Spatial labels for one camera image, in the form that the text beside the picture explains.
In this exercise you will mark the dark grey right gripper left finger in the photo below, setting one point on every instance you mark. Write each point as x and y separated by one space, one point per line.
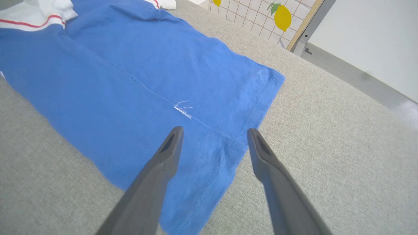
147 189

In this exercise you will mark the lemon print grid panel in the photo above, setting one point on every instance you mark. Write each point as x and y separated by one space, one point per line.
254 19

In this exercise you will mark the blue shirt with white trim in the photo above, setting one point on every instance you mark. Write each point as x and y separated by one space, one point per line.
130 65

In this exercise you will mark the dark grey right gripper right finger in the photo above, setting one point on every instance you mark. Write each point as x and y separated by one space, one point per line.
284 195

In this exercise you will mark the grey fabric sofa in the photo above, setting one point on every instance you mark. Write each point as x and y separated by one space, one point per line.
326 147

